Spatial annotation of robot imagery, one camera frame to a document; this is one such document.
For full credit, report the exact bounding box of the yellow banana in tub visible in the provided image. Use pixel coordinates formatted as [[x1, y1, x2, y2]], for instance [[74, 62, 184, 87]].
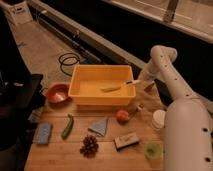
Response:
[[101, 86, 121, 92]]

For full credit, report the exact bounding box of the green plastic cup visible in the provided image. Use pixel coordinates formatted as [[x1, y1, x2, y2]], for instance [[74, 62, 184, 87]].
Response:
[[145, 143, 162, 160]]

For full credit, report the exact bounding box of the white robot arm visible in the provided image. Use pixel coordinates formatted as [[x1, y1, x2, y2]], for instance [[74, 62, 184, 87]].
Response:
[[140, 45, 213, 171]]

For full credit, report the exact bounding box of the yellow plastic tub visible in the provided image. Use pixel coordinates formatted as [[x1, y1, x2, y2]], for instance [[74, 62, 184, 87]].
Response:
[[68, 64, 136, 106]]

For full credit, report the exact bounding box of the red bowl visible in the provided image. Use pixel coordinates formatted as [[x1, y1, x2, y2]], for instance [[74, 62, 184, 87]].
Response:
[[45, 83, 69, 104]]

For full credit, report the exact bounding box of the black coiled cable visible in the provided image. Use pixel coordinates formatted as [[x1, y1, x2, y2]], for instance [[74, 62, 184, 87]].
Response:
[[58, 52, 82, 77]]

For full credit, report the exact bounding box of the green cucumber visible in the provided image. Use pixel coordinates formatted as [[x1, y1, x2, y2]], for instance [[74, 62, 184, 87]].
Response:
[[61, 114, 74, 140]]

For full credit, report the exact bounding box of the white dish brush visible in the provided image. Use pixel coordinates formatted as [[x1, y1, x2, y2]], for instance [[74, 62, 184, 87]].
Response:
[[125, 80, 141, 86]]

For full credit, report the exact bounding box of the white box on floor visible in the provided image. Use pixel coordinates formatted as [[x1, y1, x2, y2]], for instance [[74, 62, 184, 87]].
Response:
[[7, 1, 33, 26]]

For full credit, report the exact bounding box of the blue sponge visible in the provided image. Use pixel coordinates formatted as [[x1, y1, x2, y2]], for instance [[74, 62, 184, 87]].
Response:
[[35, 123, 52, 145]]

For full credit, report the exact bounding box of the brown rectangular block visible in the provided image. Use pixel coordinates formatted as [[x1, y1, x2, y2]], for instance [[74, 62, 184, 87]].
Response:
[[114, 132, 139, 151]]

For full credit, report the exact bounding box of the bunch of dark grapes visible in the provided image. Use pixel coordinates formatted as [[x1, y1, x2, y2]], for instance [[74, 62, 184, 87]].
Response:
[[80, 135, 99, 157]]

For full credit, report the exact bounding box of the blue triangular cloth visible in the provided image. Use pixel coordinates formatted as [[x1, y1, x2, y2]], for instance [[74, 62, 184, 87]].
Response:
[[88, 117, 108, 136]]

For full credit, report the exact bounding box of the orange peach fruit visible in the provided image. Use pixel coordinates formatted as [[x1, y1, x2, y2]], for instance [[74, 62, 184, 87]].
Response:
[[116, 110, 129, 123]]

